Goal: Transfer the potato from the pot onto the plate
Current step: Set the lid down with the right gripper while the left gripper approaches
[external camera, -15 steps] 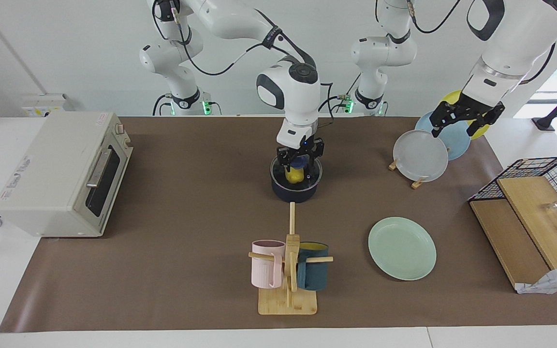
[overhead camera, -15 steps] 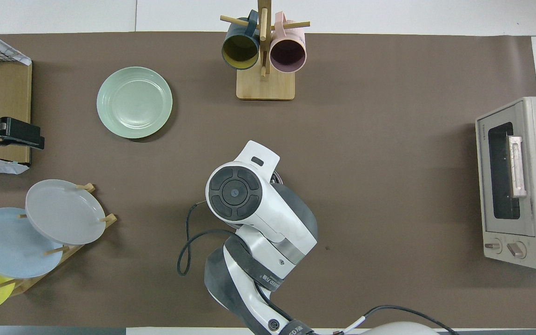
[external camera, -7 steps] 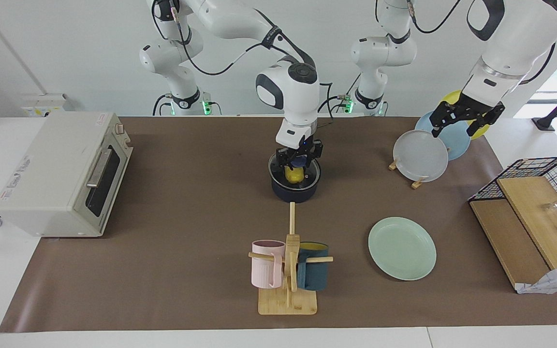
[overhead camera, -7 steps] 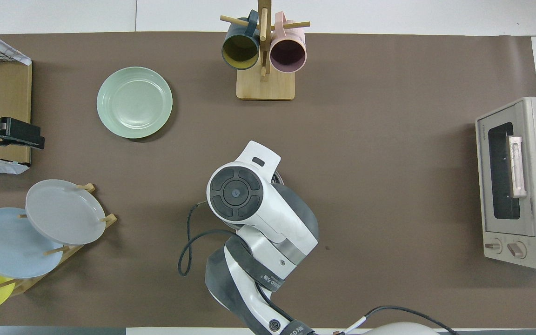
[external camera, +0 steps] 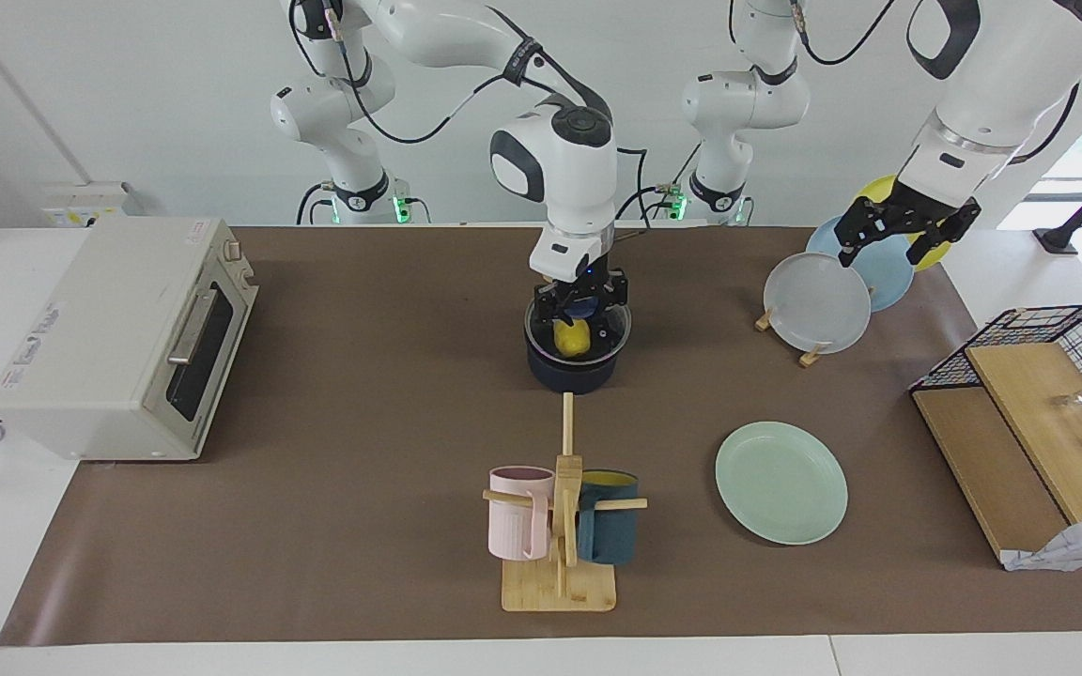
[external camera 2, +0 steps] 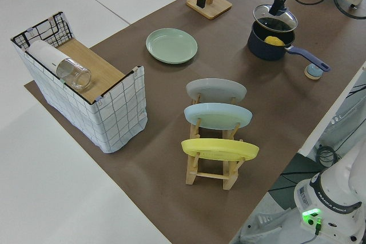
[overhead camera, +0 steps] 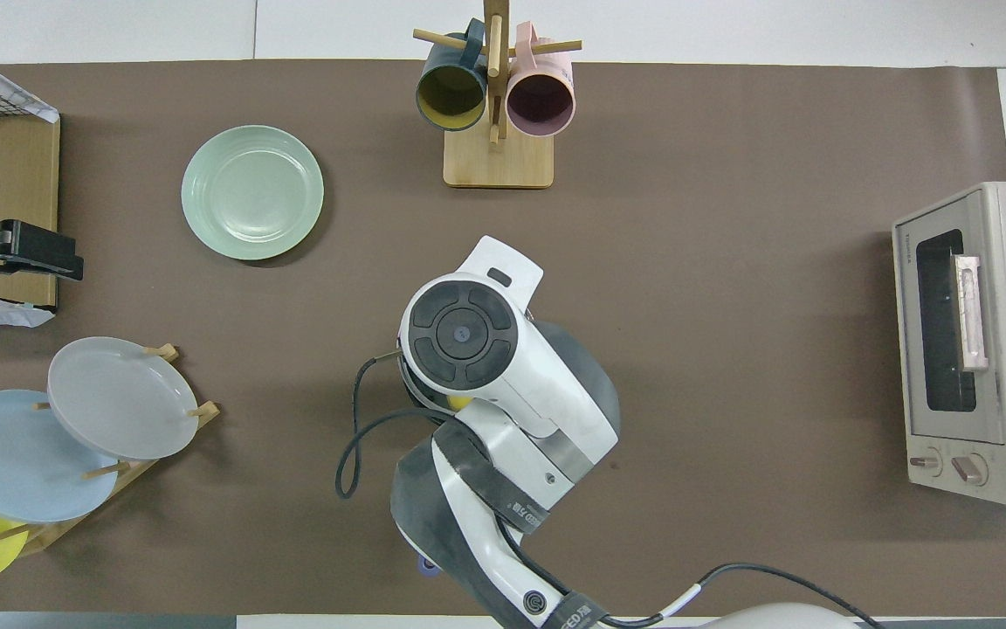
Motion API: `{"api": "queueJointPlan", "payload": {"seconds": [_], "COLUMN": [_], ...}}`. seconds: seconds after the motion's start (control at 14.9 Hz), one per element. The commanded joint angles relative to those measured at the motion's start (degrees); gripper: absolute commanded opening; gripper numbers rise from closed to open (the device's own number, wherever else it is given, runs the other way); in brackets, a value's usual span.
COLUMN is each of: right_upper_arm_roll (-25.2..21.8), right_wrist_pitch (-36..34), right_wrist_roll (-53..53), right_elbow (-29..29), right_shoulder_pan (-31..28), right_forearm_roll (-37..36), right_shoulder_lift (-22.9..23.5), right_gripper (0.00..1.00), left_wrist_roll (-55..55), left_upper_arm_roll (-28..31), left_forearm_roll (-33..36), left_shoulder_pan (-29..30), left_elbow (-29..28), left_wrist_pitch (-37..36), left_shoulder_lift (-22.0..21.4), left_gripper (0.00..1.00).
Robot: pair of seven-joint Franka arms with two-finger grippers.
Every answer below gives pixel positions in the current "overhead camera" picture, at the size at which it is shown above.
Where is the dark blue saucepan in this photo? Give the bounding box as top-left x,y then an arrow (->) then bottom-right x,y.
398,349 -> 473,577

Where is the brown paper table mat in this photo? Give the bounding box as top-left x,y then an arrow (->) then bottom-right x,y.
0,59 -> 1006,617

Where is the wooden plate rack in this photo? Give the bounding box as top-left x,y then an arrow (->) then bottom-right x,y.
0,343 -> 221,557

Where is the grey plate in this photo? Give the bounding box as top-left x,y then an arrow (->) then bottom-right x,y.
47,336 -> 201,461

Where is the light blue plate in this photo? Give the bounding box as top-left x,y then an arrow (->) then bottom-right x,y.
0,390 -> 120,524

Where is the pink ribbed mug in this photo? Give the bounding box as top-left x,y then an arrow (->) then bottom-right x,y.
506,22 -> 576,139

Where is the dark teal mug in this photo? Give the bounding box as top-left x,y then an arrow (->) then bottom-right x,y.
416,19 -> 489,133

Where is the wooden shelf with wire frame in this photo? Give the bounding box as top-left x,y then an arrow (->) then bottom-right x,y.
0,66 -> 61,311

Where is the wooden mug tree stand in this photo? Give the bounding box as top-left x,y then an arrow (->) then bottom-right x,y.
412,0 -> 584,190

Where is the light green plate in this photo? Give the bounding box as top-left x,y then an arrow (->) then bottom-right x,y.
181,125 -> 326,262

